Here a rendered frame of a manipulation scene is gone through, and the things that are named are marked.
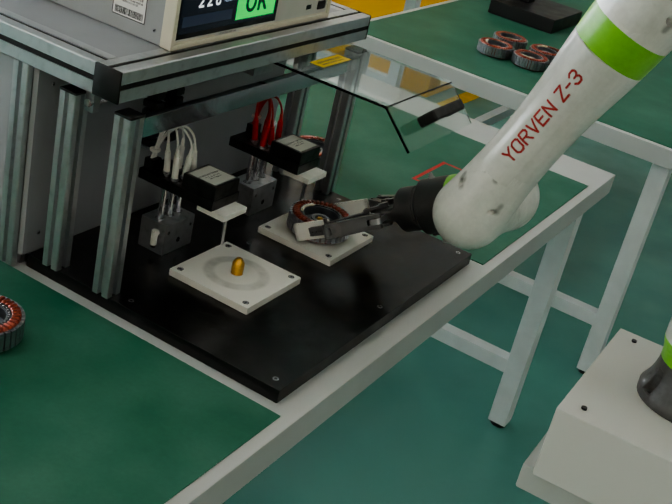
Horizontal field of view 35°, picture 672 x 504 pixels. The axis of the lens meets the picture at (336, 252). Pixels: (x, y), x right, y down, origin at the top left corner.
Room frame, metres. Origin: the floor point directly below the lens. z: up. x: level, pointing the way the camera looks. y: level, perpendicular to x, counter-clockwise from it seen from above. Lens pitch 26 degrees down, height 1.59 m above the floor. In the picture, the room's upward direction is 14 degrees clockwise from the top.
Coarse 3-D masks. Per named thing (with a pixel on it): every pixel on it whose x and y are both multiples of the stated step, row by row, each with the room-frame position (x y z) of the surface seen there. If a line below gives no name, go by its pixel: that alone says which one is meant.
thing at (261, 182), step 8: (240, 176) 1.77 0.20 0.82; (264, 176) 1.79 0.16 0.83; (240, 184) 1.74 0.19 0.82; (248, 184) 1.75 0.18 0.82; (256, 184) 1.75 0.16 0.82; (264, 184) 1.76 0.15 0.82; (272, 184) 1.79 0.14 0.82; (240, 192) 1.74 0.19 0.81; (248, 192) 1.73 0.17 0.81; (256, 192) 1.74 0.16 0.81; (264, 192) 1.77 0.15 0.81; (272, 192) 1.79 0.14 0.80; (240, 200) 1.74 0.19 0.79; (248, 200) 1.73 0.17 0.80; (256, 200) 1.74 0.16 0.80; (264, 200) 1.77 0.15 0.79; (272, 200) 1.80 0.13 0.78; (248, 208) 1.73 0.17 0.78; (256, 208) 1.75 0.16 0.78; (264, 208) 1.78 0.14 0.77
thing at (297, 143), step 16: (240, 144) 1.75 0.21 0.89; (256, 144) 1.75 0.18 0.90; (272, 144) 1.73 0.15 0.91; (288, 144) 1.73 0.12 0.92; (304, 144) 1.75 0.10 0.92; (256, 160) 1.77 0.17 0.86; (272, 160) 1.72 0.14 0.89; (288, 160) 1.71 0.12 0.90; (304, 160) 1.72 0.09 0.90; (256, 176) 1.77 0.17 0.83; (304, 176) 1.70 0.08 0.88; (320, 176) 1.73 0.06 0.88
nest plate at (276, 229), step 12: (264, 228) 1.67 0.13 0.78; (276, 228) 1.69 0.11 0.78; (288, 228) 1.70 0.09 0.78; (276, 240) 1.66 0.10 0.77; (288, 240) 1.65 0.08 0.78; (348, 240) 1.71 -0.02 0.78; (360, 240) 1.72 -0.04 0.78; (300, 252) 1.64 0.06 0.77; (312, 252) 1.63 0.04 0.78; (324, 252) 1.64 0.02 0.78; (336, 252) 1.65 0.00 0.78; (348, 252) 1.67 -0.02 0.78
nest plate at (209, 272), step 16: (208, 256) 1.53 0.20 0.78; (224, 256) 1.54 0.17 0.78; (240, 256) 1.55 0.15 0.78; (256, 256) 1.57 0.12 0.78; (176, 272) 1.45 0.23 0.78; (192, 272) 1.46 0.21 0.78; (208, 272) 1.47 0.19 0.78; (224, 272) 1.49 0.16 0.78; (256, 272) 1.51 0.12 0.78; (272, 272) 1.52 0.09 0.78; (288, 272) 1.54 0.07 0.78; (208, 288) 1.43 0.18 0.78; (224, 288) 1.44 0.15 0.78; (240, 288) 1.45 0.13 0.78; (256, 288) 1.46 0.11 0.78; (272, 288) 1.47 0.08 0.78; (288, 288) 1.50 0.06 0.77; (240, 304) 1.40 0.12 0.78; (256, 304) 1.42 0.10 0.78
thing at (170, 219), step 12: (144, 216) 1.53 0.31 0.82; (156, 216) 1.54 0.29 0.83; (168, 216) 1.55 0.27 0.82; (180, 216) 1.56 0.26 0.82; (192, 216) 1.57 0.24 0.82; (144, 228) 1.53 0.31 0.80; (156, 228) 1.52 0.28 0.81; (168, 228) 1.52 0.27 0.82; (180, 228) 1.55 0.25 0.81; (192, 228) 1.58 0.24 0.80; (144, 240) 1.53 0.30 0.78; (168, 240) 1.52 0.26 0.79; (180, 240) 1.55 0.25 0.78; (156, 252) 1.52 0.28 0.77; (168, 252) 1.53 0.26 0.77
